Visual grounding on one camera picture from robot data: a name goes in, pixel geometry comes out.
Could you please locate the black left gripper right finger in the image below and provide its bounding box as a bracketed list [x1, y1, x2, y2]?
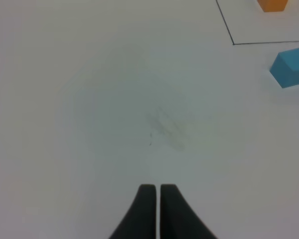
[160, 184, 216, 239]

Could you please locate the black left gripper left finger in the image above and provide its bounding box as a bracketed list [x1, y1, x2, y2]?
[110, 184, 156, 239]

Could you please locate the blue cube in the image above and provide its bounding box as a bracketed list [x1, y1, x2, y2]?
[270, 48, 299, 88]

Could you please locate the template orange cube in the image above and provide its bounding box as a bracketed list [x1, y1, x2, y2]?
[257, 0, 288, 12]

